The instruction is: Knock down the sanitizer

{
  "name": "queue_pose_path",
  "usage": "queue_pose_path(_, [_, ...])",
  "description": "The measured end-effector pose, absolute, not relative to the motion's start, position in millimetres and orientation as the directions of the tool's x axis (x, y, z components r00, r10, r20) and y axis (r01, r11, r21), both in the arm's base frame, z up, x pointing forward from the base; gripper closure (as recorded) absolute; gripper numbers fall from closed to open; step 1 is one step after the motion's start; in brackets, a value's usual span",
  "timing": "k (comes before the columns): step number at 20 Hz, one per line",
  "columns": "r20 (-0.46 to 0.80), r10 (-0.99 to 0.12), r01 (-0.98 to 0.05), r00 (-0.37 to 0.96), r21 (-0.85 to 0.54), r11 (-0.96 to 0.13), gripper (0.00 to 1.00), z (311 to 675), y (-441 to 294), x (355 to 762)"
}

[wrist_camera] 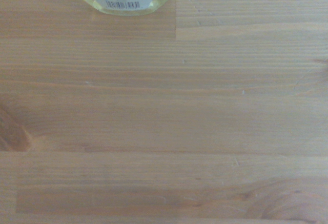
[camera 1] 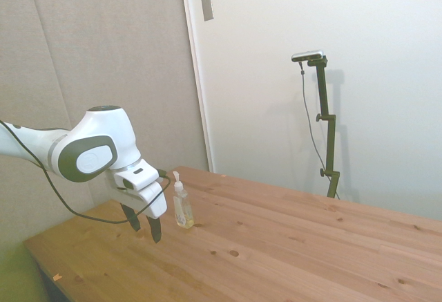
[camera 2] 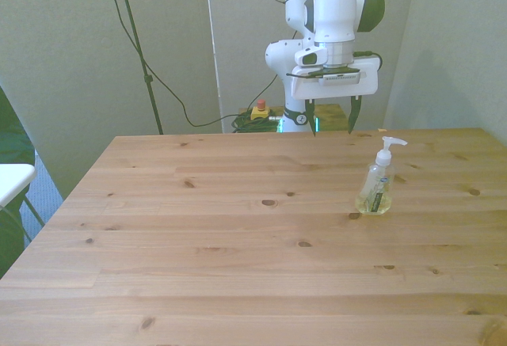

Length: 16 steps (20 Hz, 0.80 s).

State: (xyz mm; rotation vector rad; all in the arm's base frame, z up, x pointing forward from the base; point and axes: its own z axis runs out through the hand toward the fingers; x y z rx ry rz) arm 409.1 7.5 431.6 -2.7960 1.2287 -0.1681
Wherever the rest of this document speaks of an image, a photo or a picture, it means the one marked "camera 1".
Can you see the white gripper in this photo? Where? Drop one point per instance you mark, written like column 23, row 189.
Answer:
column 152, row 200

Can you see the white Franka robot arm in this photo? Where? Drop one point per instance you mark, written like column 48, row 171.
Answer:
column 93, row 136

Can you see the clear sanitizer pump bottle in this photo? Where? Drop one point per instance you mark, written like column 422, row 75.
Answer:
column 182, row 208

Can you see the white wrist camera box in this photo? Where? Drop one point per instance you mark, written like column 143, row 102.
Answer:
column 136, row 176

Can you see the white door frame trim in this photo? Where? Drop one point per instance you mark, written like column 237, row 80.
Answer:
column 197, row 70

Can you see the dark green camera stand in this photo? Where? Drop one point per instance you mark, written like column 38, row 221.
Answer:
column 328, row 125

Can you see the grey wall switch plate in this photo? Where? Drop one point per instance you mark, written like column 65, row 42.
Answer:
column 207, row 8

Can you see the silver camera on stand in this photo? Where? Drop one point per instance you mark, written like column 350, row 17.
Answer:
column 308, row 55

